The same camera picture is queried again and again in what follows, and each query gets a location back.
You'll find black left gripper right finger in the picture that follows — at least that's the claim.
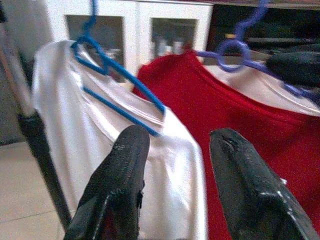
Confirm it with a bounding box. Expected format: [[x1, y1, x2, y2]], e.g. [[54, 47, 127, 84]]
[[208, 127, 320, 240]]

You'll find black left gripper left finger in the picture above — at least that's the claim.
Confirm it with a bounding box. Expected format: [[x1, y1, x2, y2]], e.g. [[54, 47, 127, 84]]
[[63, 124, 151, 240]]

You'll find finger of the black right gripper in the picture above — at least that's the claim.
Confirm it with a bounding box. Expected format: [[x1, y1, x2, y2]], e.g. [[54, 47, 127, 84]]
[[265, 52, 320, 87], [271, 44, 320, 56]]

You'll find purple plastic clothes hanger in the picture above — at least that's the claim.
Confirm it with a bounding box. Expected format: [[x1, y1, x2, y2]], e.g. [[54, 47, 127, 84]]
[[192, 0, 320, 106]]

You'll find small red printed T-shirt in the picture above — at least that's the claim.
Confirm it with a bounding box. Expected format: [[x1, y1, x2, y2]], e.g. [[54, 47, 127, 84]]
[[132, 49, 320, 240]]

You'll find blue plastic clothes hanger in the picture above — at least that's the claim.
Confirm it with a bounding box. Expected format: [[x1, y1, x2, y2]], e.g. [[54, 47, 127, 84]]
[[70, 0, 167, 138]]

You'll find black television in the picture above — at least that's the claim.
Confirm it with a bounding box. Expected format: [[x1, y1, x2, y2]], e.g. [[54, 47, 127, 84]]
[[207, 3, 320, 55]]

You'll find white T-shirt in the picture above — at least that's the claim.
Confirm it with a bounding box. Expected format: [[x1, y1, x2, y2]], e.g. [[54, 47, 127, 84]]
[[203, 56, 320, 117], [31, 39, 208, 240]]

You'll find silver black clothes rack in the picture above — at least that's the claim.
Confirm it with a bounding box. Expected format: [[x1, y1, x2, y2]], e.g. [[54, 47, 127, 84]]
[[0, 22, 75, 233]]

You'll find white glass-door cabinet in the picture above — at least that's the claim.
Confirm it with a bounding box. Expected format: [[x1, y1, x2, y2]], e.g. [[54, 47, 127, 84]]
[[43, 0, 215, 83]]

